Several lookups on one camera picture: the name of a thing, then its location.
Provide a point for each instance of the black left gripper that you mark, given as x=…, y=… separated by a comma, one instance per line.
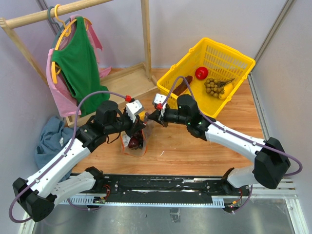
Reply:
x=134, y=127

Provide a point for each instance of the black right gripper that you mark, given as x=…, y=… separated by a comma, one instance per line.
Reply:
x=155, y=116

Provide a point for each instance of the clear zip bag orange zipper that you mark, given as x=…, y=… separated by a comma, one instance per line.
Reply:
x=143, y=136

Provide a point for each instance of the yellow bell pepper toy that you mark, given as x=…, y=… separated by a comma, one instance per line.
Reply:
x=143, y=116

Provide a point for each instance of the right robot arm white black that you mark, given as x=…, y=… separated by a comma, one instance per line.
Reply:
x=269, y=162

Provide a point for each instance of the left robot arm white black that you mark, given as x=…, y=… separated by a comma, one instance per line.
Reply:
x=41, y=192

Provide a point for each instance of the green tank top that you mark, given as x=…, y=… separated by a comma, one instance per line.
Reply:
x=78, y=64

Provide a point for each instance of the wooden clothes rack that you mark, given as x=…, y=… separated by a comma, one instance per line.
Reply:
x=135, y=81

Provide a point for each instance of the red apple toy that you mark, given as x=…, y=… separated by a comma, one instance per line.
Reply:
x=201, y=73

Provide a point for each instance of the tan longan bunch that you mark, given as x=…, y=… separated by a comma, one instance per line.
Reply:
x=215, y=86

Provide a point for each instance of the yellow plastic basket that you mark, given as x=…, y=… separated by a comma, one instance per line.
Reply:
x=223, y=63

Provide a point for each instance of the pink garment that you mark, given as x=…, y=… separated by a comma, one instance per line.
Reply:
x=66, y=104

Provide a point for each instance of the blue cloth heap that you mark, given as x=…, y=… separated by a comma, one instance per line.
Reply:
x=53, y=138

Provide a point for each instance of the yellow clothes hanger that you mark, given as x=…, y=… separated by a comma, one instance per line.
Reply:
x=65, y=32

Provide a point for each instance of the teal clothes hanger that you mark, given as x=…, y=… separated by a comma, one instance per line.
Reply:
x=55, y=26

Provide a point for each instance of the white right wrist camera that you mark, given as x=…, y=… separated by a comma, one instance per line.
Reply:
x=159, y=101

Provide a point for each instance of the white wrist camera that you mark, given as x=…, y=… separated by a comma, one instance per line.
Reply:
x=159, y=101
x=133, y=109

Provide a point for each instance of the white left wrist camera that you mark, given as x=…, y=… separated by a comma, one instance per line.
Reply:
x=133, y=109

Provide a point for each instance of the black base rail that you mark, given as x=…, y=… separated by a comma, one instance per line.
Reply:
x=162, y=191

